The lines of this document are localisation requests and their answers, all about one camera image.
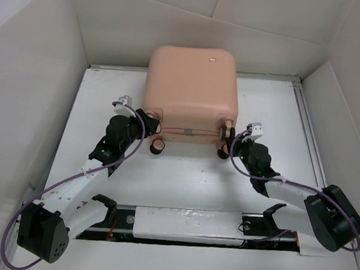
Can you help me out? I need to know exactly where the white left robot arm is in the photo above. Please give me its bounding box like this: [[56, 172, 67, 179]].
[[17, 109, 160, 263]]

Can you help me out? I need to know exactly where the pink hard-shell suitcase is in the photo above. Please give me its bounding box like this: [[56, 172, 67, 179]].
[[143, 45, 239, 160]]

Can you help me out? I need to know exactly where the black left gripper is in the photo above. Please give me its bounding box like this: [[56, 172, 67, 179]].
[[120, 108, 159, 154]]

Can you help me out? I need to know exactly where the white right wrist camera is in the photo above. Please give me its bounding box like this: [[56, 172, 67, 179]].
[[244, 122, 264, 141]]

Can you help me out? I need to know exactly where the black base rail with white cover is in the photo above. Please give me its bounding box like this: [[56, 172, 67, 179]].
[[77, 205, 300, 252]]

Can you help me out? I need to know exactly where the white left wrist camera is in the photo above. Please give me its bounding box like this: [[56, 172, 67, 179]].
[[112, 95, 134, 117]]

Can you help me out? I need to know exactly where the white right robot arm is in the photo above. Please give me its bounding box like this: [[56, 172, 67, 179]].
[[217, 125, 360, 252]]

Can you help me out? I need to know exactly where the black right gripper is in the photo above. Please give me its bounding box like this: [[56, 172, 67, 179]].
[[221, 132, 258, 177]]

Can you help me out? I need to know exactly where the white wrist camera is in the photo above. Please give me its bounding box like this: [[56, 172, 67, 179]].
[[112, 95, 134, 117], [244, 122, 264, 141]]

